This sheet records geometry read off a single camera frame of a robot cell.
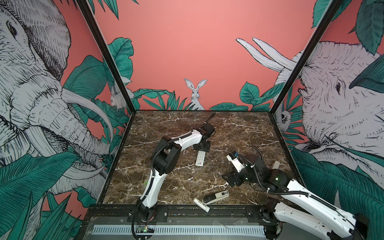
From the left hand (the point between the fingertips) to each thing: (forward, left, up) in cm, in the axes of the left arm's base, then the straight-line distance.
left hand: (205, 146), depth 97 cm
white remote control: (-8, +4, 0) cm, 9 cm away
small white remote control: (-34, +5, -1) cm, 34 cm away
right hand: (-22, -7, +13) cm, 27 cm away
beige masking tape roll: (-15, -41, +1) cm, 44 cm away
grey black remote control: (-32, -1, +2) cm, 32 cm away
